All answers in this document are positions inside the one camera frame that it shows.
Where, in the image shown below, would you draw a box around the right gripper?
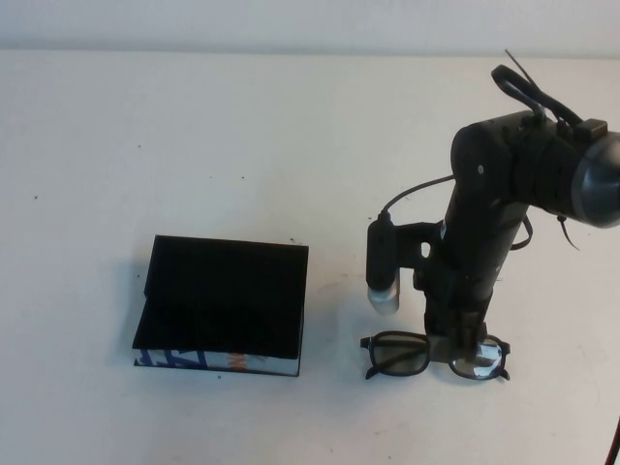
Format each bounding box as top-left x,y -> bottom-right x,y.
414,268 -> 500,363

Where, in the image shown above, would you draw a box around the black-framed glasses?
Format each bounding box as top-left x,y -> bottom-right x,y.
359,330 -> 512,383

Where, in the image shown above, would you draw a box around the black case with blue-orange print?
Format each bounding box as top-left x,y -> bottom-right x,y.
131,234 -> 310,378

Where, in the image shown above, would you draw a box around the black zip tie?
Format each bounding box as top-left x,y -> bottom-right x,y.
503,47 -> 571,123
555,214 -> 581,252

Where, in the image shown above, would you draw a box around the black right camera mount bracket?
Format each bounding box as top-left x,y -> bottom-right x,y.
392,220 -> 450,273

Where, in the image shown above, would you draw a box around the black and silver right wrist camera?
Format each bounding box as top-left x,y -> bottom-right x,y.
365,215 -> 404,319

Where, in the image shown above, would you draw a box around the thin black cable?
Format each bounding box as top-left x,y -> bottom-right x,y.
511,215 -> 535,253

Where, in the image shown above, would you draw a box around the black right camera cable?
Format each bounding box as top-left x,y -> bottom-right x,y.
380,174 -> 456,227

